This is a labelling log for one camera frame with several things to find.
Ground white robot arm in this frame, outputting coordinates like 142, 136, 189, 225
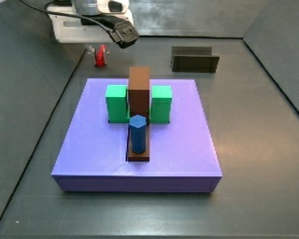
46, 0, 141, 66

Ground blue hexagonal peg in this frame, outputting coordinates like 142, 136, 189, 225
130, 115, 147, 154

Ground green block left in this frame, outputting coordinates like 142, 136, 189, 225
106, 85, 129, 123

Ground black cable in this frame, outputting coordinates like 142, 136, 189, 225
19, 0, 122, 43

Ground black angled holder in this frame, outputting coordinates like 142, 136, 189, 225
172, 47, 220, 73

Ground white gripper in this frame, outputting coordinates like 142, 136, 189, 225
47, 8, 135, 65

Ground brown upright block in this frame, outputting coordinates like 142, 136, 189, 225
127, 66, 150, 162

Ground green block right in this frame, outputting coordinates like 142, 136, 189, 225
151, 86, 173, 124

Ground green block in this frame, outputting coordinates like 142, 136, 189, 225
151, 86, 173, 124
106, 85, 129, 123

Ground purple base board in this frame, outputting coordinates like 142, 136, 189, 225
51, 78, 222, 192

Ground red peg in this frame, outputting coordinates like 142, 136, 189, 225
95, 45, 106, 66

